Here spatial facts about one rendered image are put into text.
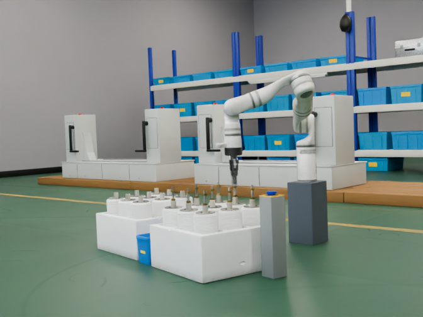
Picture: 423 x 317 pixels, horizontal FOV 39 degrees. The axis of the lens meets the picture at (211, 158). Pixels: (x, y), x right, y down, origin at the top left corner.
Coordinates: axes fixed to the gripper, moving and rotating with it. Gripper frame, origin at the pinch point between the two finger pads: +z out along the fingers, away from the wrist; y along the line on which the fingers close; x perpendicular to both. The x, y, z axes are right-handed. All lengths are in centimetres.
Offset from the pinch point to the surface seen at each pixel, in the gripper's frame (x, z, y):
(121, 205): 52, 12, 29
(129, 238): 47, 26, 17
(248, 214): -3.9, 12.9, -14.1
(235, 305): 7, 35, -62
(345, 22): -181, -143, 455
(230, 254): 5.0, 26.1, -26.2
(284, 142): -116, -1, 537
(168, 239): 28.8, 21.7, -13.1
